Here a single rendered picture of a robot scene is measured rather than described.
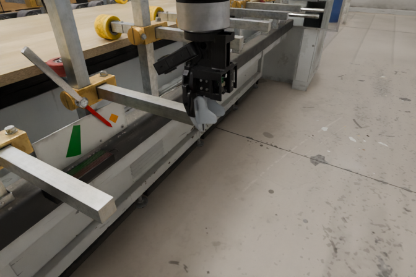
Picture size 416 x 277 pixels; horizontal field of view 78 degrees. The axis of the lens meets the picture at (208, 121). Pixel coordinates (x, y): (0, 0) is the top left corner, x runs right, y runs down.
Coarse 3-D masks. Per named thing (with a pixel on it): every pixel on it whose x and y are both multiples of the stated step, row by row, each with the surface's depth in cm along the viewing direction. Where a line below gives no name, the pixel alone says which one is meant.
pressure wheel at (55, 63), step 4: (60, 56) 72; (48, 60) 69; (52, 60) 69; (56, 60) 70; (60, 60) 69; (48, 64) 67; (52, 64) 66; (56, 64) 66; (60, 64) 66; (52, 68) 67; (56, 68) 66; (60, 68) 67; (56, 72) 67; (60, 72) 67; (64, 72) 67; (60, 76) 68; (64, 76) 68
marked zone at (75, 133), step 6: (78, 126) 63; (72, 132) 62; (78, 132) 64; (72, 138) 63; (78, 138) 64; (72, 144) 63; (78, 144) 65; (72, 150) 64; (78, 150) 65; (66, 156) 63
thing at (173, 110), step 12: (108, 84) 67; (108, 96) 65; (120, 96) 62; (132, 96) 61; (144, 96) 61; (156, 96) 61; (144, 108) 60; (156, 108) 58; (168, 108) 56; (180, 108) 56; (180, 120) 56
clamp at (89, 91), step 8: (96, 80) 66; (104, 80) 67; (112, 80) 69; (80, 88) 62; (88, 88) 63; (96, 88) 65; (64, 96) 61; (88, 96) 64; (96, 96) 66; (64, 104) 63; (72, 104) 61; (88, 104) 64
